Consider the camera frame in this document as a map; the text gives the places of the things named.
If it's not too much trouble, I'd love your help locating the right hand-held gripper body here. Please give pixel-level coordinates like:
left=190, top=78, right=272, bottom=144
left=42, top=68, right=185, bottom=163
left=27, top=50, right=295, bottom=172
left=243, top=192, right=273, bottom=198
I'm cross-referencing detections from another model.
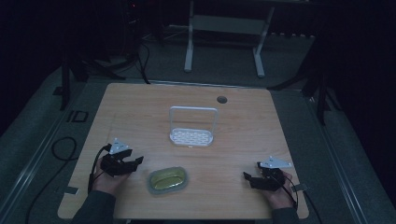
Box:
left=257, top=156, right=293, bottom=191

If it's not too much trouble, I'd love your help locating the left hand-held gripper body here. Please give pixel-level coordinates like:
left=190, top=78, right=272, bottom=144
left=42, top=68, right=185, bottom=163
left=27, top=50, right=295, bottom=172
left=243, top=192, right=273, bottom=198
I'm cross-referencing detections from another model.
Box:
left=100, top=137, right=134, bottom=177

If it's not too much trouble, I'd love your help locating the person's left hand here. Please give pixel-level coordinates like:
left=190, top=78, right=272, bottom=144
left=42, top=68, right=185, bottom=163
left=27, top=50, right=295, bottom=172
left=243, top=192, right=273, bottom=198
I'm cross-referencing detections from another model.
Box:
left=91, top=157, right=133, bottom=198

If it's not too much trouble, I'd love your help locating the person's right hand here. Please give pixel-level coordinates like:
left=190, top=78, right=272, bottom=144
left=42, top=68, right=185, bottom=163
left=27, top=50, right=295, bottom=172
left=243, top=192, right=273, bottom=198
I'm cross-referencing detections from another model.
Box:
left=261, top=171, right=297, bottom=210

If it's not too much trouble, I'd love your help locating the oval grey soap dish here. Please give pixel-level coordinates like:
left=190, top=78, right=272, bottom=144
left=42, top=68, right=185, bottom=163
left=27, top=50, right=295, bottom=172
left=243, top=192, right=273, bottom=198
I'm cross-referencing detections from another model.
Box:
left=147, top=166, right=190, bottom=196

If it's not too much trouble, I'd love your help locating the black metal stand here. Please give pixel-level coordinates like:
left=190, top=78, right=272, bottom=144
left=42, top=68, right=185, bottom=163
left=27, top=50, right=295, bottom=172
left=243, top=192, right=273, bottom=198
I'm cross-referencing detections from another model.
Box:
left=51, top=46, right=126, bottom=112
left=267, top=62, right=344, bottom=127

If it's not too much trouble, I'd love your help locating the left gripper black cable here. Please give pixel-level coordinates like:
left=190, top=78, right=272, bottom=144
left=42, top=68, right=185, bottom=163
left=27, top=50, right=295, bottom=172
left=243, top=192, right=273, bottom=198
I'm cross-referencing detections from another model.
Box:
left=87, top=144, right=112, bottom=194

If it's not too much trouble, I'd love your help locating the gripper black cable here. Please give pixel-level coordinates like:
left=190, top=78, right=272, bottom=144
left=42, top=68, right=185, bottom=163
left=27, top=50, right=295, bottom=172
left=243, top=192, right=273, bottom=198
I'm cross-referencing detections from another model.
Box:
left=278, top=171, right=301, bottom=210
left=87, top=144, right=112, bottom=194

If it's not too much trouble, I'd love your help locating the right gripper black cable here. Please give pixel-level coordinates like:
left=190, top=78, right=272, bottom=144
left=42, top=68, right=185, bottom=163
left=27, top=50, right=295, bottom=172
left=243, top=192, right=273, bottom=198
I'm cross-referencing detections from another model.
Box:
left=278, top=171, right=301, bottom=210

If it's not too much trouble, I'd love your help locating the black cable on floor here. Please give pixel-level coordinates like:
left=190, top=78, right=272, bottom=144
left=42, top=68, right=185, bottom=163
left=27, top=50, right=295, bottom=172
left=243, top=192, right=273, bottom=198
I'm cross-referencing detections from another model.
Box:
left=24, top=135, right=79, bottom=224

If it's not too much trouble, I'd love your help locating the white drain rack with handle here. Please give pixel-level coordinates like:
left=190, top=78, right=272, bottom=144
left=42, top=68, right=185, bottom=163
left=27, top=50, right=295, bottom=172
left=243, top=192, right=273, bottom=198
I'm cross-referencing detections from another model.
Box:
left=168, top=105, right=219, bottom=148

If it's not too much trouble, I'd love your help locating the white metal desk frame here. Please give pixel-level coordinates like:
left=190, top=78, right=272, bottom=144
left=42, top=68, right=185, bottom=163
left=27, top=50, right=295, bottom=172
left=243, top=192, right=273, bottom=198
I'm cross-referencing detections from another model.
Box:
left=183, top=0, right=276, bottom=78

